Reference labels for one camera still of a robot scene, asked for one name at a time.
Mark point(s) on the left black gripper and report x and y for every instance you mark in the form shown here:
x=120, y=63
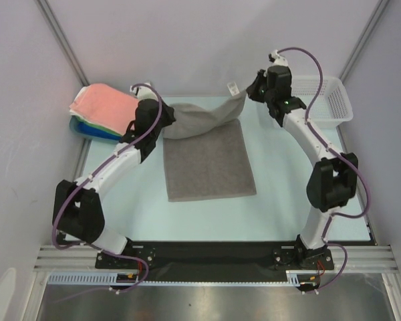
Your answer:
x=168, y=112

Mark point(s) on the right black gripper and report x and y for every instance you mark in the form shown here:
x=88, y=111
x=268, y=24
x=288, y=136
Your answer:
x=254, y=90

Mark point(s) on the grey towel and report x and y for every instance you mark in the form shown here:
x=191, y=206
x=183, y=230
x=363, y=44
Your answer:
x=204, y=152

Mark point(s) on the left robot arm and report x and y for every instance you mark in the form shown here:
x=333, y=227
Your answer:
x=78, y=210

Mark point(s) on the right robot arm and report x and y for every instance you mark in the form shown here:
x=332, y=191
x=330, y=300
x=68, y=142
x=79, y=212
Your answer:
x=333, y=179

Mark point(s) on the pink towel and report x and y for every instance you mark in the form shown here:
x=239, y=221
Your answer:
x=110, y=108

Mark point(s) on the green towel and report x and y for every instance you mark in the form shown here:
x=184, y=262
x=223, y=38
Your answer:
x=100, y=131

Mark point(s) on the white perforated plastic basket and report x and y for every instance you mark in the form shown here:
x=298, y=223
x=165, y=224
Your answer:
x=332, y=107

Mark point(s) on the blue towel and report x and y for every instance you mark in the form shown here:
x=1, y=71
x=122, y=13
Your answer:
x=80, y=127

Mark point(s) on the teal plastic tray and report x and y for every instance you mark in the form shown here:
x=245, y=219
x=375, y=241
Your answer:
x=74, y=121

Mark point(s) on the white rounded object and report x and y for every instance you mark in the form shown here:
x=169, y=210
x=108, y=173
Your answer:
x=7, y=290

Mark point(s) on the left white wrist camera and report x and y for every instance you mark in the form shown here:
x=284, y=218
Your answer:
x=143, y=92

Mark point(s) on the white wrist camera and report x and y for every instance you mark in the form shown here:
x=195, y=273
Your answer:
x=276, y=59
x=143, y=92

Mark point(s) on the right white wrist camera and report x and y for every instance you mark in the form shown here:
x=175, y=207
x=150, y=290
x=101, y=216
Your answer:
x=276, y=59

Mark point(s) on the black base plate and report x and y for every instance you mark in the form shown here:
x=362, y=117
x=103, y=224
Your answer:
x=225, y=259

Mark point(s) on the white slotted cable duct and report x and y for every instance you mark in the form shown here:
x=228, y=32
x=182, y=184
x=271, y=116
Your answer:
x=127, y=279

